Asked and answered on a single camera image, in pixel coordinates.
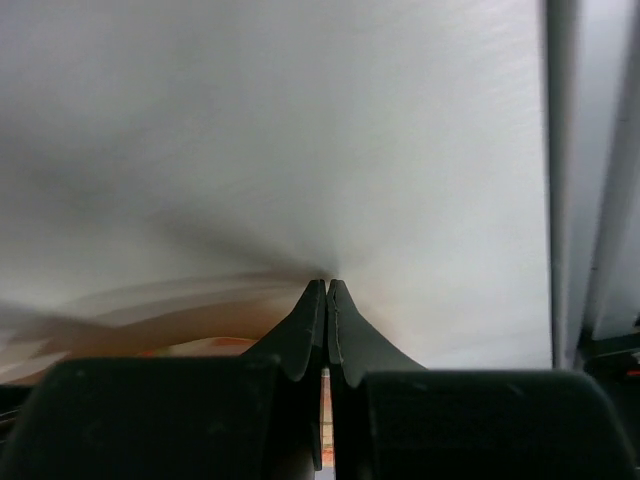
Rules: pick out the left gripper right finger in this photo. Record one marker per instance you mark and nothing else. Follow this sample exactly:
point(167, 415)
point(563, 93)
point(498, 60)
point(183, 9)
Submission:
point(394, 419)

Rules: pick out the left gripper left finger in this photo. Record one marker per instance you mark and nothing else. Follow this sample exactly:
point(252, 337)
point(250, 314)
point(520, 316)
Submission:
point(252, 416)

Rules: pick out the pink mesh laundry bag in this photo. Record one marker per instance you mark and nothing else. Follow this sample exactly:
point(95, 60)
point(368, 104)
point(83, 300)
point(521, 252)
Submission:
point(132, 320)

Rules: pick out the aluminium mounting rail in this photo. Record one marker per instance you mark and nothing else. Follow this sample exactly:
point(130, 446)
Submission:
point(592, 107)

